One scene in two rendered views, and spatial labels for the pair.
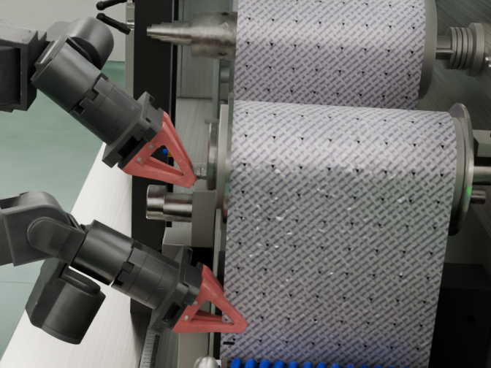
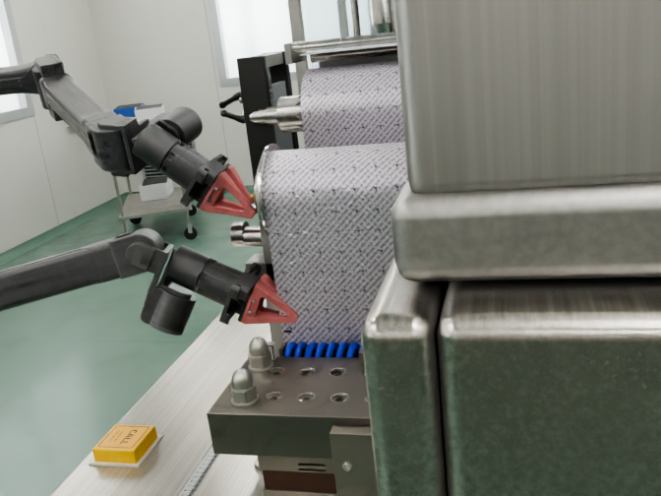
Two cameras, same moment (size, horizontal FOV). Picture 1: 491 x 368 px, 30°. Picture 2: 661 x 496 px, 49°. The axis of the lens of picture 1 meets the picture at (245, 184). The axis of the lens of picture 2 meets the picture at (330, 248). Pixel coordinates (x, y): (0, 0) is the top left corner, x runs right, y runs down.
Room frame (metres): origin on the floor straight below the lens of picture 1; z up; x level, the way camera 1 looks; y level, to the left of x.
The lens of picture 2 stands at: (-0.03, -0.35, 1.48)
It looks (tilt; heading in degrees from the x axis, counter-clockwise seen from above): 17 degrees down; 17
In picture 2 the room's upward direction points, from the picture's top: 7 degrees counter-clockwise
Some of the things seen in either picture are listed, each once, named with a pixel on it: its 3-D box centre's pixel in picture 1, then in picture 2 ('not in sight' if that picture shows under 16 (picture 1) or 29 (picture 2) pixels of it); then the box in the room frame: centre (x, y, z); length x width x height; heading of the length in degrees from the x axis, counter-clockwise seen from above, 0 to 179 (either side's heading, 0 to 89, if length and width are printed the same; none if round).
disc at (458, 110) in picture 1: (453, 169); not in sight; (0.96, -0.23, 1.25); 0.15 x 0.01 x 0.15; 1
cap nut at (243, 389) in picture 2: not in sight; (242, 384); (0.73, 0.02, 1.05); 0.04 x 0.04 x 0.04
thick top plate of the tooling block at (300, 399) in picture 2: not in sight; (374, 404); (0.78, -0.14, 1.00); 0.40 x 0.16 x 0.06; 91
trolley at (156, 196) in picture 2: not in sight; (150, 170); (5.08, 2.59, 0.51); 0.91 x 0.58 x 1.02; 25
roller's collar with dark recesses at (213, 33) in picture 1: (215, 34); (297, 113); (1.21, 0.05, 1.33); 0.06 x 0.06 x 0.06; 1
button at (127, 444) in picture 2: not in sight; (125, 443); (0.79, 0.25, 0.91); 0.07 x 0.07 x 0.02; 1
